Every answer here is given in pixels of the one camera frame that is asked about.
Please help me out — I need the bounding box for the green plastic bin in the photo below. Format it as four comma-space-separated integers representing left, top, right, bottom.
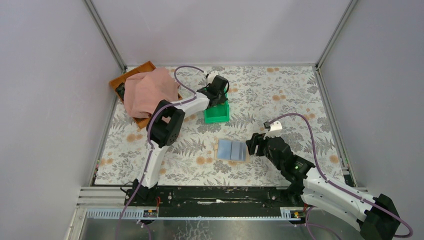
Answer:
203, 100, 230, 124

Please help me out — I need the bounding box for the beige card holder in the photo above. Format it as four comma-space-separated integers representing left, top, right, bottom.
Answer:
214, 139, 250, 163

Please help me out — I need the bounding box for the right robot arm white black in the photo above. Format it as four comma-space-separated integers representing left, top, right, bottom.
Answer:
246, 133, 400, 240

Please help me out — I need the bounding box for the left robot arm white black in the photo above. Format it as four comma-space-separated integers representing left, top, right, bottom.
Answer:
133, 75, 230, 198

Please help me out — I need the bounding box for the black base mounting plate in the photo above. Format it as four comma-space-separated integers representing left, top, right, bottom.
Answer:
124, 185, 307, 215

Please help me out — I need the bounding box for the pink cloth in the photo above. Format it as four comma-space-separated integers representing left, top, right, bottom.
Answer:
123, 67, 180, 119

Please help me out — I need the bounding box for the brown wooden tray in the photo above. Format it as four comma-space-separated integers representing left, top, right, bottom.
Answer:
109, 61, 182, 129

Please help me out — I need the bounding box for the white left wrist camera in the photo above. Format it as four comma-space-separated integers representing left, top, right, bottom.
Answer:
206, 70, 219, 83

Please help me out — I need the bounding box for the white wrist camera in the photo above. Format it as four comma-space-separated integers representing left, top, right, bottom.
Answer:
206, 70, 219, 83
264, 120, 283, 138

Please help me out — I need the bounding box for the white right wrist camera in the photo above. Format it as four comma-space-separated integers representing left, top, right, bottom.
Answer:
264, 120, 283, 138

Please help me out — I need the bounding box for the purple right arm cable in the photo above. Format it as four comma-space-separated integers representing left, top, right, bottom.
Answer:
263, 112, 414, 239

